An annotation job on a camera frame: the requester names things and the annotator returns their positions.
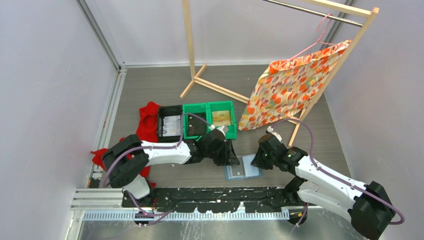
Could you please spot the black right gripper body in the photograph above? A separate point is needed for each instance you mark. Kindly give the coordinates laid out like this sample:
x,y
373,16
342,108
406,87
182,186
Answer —
x,y
262,158

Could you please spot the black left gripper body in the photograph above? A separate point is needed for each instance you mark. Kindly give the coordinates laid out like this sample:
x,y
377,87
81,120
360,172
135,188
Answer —
x,y
210,153

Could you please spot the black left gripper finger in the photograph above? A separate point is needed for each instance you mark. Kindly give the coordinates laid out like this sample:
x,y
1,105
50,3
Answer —
x,y
233,159
221,158

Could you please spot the dark credit card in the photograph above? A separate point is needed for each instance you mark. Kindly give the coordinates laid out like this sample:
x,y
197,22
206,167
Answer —
x,y
236,171

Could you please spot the blue card holder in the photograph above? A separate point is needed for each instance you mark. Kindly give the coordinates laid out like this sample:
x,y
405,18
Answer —
x,y
250,170

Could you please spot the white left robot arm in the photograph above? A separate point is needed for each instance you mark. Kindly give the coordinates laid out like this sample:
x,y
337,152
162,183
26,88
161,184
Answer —
x,y
125,160

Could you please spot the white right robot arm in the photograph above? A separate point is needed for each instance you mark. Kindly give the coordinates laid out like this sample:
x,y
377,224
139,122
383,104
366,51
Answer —
x,y
365,206

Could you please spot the dark cards stack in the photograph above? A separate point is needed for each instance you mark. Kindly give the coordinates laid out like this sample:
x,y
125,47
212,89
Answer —
x,y
195,126

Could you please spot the gold cards stack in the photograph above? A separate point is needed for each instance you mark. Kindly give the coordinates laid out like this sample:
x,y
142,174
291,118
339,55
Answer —
x,y
222,117

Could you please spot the green bin with dark cards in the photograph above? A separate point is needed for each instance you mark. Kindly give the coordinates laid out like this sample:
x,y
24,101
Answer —
x,y
198,109

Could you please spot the green bin with gold cards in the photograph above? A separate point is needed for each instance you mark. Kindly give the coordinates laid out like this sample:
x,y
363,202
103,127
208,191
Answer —
x,y
223,105

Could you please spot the white cards in black bin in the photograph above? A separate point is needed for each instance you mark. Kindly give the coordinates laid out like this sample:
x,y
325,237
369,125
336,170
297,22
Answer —
x,y
170,126

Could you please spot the black plastic bin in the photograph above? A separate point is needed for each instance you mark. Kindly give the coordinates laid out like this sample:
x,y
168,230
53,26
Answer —
x,y
168,111

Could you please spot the red cloth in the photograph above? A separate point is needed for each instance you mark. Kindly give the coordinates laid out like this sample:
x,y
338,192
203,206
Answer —
x,y
146,130

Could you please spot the floral orange fabric bag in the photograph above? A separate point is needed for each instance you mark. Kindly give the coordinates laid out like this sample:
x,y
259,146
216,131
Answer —
x,y
288,86

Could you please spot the wooden clothes rack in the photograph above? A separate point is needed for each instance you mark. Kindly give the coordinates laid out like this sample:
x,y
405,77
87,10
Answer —
x,y
254,31

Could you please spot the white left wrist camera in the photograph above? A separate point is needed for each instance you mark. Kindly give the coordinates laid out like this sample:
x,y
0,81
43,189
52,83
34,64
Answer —
x,y
223,129

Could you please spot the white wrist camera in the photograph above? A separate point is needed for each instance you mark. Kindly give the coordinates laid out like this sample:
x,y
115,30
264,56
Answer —
x,y
223,129
270,130

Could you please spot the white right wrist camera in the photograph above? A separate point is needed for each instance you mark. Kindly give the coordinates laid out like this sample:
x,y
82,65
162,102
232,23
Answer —
x,y
270,130

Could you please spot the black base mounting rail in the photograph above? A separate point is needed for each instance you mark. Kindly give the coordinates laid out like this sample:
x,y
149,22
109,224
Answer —
x,y
219,199

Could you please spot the pink wire hanger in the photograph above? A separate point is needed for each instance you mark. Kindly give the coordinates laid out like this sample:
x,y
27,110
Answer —
x,y
319,39

